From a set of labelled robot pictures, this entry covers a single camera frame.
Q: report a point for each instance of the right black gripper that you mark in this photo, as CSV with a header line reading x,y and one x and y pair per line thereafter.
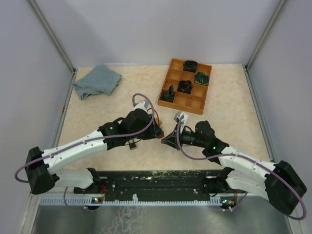
x,y
171,139

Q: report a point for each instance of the wooden compartment tray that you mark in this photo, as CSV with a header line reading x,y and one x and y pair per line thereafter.
x,y
185,86

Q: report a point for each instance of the black cable lock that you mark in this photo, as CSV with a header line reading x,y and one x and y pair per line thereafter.
x,y
132,145

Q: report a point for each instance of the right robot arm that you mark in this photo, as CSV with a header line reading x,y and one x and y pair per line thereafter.
x,y
278,183

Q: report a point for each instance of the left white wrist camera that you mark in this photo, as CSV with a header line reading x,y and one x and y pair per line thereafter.
x,y
143,105

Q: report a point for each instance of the blue folded cloth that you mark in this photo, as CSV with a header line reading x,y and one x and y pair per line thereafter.
x,y
100,80

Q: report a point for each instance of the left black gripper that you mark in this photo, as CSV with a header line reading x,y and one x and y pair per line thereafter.
x,y
154,131

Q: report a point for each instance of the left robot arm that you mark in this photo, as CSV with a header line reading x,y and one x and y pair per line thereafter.
x,y
46,169

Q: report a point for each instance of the white toothed cable duct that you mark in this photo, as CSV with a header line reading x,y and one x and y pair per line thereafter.
x,y
133,200

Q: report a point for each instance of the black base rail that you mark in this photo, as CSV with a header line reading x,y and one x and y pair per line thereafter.
x,y
208,181

